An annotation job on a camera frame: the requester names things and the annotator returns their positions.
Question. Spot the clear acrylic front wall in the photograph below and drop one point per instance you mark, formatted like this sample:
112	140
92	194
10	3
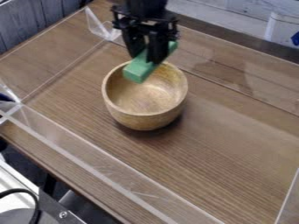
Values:
133	198

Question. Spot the grey metal bracket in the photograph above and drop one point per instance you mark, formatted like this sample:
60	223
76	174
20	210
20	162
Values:
53	212

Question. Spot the green rectangular block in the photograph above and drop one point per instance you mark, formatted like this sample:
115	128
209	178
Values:
137	69

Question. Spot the clear acrylic corner bracket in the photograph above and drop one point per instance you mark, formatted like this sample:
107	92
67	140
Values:
101	29

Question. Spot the white bin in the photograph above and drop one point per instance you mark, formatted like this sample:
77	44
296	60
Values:
281	30

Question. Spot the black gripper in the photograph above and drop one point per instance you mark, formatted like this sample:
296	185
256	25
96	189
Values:
144	17

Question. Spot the brown wooden bowl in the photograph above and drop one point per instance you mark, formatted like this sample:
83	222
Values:
149	105

